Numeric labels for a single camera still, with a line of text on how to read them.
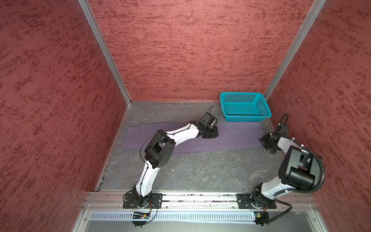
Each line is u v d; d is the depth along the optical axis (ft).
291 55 2.96
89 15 2.42
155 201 2.43
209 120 2.44
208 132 2.61
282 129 2.42
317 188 1.30
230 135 3.28
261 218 2.32
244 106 3.86
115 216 3.19
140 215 2.38
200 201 2.48
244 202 2.40
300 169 1.51
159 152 1.75
